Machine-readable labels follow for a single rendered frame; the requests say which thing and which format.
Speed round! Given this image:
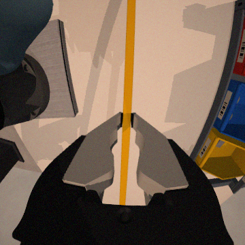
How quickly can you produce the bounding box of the red open bin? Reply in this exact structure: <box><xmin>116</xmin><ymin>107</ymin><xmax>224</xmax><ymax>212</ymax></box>
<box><xmin>233</xmin><ymin>17</ymin><xmax>245</xmax><ymax>77</ymax></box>

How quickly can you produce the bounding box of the blue open bin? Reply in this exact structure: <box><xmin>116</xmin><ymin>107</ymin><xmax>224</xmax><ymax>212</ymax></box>
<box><xmin>213</xmin><ymin>79</ymin><xmax>245</xmax><ymax>143</ymax></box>

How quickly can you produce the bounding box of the yellow bar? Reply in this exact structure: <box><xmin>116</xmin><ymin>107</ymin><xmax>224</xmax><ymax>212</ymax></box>
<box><xmin>119</xmin><ymin>0</ymin><xmax>135</xmax><ymax>205</ymax></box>

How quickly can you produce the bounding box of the yellow bin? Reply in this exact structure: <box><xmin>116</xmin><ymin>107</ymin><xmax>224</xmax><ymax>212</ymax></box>
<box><xmin>195</xmin><ymin>128</ymin><xmax>245</xmax><ymax>180</ymax></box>

